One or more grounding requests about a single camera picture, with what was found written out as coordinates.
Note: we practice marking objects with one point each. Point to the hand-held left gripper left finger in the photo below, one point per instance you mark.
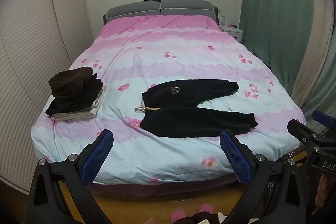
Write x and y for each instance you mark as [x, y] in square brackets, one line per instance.
[97, 157]

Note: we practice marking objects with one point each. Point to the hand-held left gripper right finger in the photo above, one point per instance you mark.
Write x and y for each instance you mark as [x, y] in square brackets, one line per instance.
[236, 158]

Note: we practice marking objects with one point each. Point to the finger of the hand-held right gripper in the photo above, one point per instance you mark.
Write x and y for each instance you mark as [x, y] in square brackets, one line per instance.
[322, 117]
[300, 132]

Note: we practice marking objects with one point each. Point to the black pants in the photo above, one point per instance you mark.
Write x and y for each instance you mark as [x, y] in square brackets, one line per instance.
[183, 121]

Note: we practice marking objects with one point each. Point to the person's right hand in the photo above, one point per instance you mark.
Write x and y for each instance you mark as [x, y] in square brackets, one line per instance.
[324, 191]

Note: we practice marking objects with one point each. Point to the white folded garment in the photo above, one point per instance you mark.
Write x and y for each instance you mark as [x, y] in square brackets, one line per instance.
[78, 115]

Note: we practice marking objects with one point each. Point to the black folded garments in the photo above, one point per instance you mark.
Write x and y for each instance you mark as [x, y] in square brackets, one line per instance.
[78, 102]

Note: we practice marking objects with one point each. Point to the pink slipper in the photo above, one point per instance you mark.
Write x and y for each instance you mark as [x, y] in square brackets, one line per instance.
[178, 216]
[205, 208]

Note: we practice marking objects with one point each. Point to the beige curtain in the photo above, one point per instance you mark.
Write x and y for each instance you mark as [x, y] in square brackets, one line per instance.
[320, 43]

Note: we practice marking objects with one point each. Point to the brown folded garment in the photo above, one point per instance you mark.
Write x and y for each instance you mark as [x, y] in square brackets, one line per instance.
[69, 82]

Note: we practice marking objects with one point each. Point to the green curtain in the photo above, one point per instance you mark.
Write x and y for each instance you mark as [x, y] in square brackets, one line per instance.
[275, 16]

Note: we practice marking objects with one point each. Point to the bed with pink floral cover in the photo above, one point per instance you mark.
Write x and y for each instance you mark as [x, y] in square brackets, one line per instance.
[168, 61]

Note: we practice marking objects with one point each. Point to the white nightstand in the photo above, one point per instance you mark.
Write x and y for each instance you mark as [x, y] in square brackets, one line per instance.
[232, 31]

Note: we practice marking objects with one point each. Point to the white louvered wardrobe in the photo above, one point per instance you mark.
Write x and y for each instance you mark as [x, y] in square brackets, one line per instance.
[31, 43]

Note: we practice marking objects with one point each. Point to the clear water bottle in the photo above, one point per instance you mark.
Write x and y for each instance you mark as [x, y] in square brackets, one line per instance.
[223, 20]

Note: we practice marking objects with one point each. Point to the grey padded headboard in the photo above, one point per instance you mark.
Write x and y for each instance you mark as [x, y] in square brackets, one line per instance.
[160, 7]

